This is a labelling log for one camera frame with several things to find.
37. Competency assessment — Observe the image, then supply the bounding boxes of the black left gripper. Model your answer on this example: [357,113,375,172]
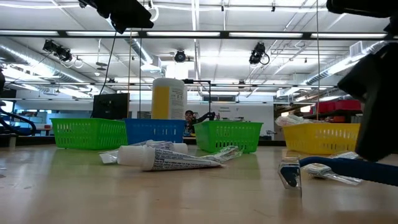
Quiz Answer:
[96,0,155,34]

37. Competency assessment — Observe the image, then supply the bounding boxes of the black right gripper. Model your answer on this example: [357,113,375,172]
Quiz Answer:
[337,42,398,162]

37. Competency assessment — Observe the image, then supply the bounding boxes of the blue disposable razor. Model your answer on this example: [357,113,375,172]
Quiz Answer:
[277,155,398,190]

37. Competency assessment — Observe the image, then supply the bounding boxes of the white toothpaste tube colourful print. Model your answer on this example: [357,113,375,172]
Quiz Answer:
[130,139,189,156]

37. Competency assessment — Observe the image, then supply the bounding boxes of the clear small item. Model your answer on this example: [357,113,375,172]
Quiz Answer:
[98,151,119,165]

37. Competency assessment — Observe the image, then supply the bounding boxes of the white Crest toothpaste tube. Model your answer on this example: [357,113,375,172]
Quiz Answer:
[117,145,223,172]

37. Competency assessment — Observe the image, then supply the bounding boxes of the clear toothbrush package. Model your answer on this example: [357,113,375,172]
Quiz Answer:
[200,145,244,164]

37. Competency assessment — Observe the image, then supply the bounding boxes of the red storage bins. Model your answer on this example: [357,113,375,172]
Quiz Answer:
[310,99,362,114]

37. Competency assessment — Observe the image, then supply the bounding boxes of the yellow plastic basket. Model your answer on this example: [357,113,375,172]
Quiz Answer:
[282,123,361,156]

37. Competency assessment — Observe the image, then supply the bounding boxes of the thin black stand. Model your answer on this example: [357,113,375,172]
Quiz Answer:
[182,78,212,121]

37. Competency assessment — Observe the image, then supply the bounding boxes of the black monitor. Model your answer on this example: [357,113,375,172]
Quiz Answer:
[91,92,131,121]

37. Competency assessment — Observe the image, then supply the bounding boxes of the white canister with yellow label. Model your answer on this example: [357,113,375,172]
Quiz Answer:
[151,77,188,121]

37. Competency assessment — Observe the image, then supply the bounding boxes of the blue plastic basket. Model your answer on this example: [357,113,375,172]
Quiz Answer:
[124,118,187,146]

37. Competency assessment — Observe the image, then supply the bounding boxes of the person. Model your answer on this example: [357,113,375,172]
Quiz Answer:
[183,109,200,138]

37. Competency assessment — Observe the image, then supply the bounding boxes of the green plastic basket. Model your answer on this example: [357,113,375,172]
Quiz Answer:
[51,117,128,151]
[193,120,264,154]

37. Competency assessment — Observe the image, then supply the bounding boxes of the white hanging ring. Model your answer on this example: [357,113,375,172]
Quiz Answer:
[148,5,160,23]

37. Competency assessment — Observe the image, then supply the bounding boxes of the black hanging cable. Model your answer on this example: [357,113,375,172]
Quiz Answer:
[98,30,118,96]

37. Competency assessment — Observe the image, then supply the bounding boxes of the black ceiling camera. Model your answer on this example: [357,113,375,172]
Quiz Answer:
[248,42,271,66]
[42,39,73,62]
[174,49,187,63]

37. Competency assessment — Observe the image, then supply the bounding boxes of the black overhead frame bar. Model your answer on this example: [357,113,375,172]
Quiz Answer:
[0,29,398,40]

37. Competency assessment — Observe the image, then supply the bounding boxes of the thick black hose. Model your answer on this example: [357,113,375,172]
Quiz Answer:
[0,105,37,136]

